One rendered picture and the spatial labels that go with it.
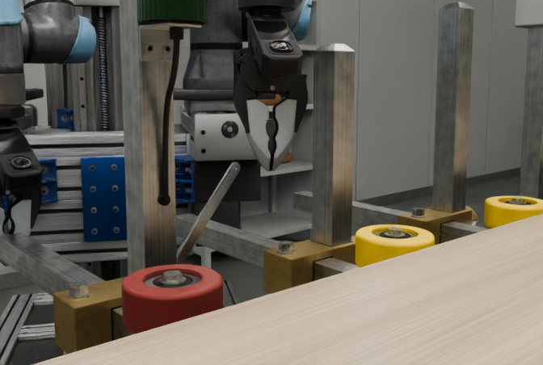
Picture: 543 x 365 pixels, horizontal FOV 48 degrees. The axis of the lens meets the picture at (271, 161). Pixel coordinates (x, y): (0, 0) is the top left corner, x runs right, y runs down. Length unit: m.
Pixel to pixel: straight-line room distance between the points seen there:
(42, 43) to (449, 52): 0.59
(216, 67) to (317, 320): 0.94
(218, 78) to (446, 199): 0.59
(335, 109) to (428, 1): 4.91
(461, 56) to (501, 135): 5.89
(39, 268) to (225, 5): 0.77
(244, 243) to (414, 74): 4.68
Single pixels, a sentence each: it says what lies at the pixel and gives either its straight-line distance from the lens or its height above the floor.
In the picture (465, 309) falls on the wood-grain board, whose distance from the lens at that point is 0.48.
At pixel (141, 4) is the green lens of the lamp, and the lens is 0.54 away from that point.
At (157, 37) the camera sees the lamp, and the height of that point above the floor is 1.10.
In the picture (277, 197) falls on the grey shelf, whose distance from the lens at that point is 4.23.
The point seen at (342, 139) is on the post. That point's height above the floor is 0.99.
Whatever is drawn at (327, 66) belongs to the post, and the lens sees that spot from 0.73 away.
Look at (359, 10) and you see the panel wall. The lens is 4.88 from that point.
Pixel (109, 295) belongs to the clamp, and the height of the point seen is 0.87.
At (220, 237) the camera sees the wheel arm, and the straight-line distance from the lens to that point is 0.86.
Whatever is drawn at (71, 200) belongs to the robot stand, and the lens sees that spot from 1.34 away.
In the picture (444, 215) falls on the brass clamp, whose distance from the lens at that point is 0.92.
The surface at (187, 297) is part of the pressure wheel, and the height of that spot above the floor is 0.90.
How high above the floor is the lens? 1.07
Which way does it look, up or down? 8 degrees down
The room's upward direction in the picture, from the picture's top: straight up
